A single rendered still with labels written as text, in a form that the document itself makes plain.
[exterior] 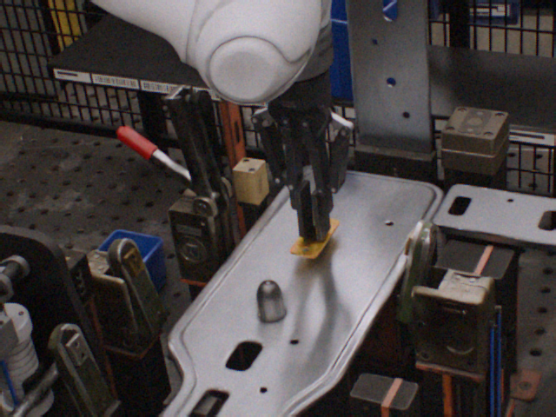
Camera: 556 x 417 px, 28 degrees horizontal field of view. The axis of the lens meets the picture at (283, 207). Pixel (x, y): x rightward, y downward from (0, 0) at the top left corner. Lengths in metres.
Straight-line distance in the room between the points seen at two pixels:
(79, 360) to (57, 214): 0.96
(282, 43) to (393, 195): 0.53
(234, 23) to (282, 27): 0.05
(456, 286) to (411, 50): 0.39
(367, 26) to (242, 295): 0.42
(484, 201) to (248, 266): 0.33
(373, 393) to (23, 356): 0.39
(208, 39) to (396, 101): 0.58
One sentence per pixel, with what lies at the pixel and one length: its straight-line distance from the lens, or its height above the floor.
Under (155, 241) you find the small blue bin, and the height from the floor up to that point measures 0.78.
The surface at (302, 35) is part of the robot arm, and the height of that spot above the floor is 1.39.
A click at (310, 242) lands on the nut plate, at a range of 1.42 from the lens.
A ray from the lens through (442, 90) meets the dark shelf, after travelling 1.71.
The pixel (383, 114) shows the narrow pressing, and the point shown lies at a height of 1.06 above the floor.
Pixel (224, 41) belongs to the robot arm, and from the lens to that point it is 1.04.
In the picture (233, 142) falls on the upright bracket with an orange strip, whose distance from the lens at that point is 1.51.
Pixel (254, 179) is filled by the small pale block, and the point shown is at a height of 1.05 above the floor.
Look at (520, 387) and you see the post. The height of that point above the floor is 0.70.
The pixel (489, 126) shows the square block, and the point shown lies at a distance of 1.56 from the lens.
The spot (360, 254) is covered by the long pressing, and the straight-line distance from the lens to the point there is 1.43.
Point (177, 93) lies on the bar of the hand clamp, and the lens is 1.39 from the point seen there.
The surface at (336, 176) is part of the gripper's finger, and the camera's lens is 1.35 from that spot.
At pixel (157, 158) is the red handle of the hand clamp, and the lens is 1.46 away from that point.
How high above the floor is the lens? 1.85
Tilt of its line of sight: 34 degrees down
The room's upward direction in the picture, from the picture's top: 7 degrees counter-clockwise
